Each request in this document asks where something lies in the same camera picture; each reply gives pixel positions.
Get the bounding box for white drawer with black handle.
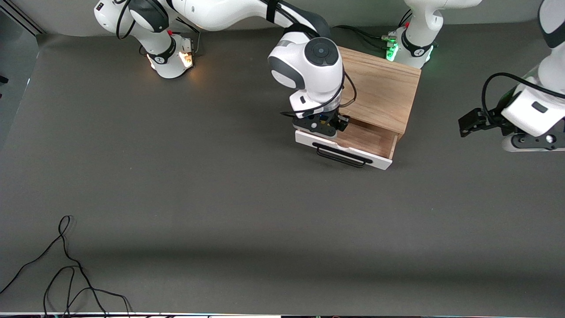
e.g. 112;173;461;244
294;118;399;171

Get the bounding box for black arm base cables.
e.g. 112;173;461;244
334;11;414;50
139;7;202;57

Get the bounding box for thin black loose cable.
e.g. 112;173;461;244
0;215;132;318

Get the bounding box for black left arm base cables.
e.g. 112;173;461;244
334;11;414;50

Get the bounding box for wooden drawer cabinet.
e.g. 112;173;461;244
337;46;422;136

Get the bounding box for black right arm base cables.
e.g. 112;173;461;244
139;7;202;57

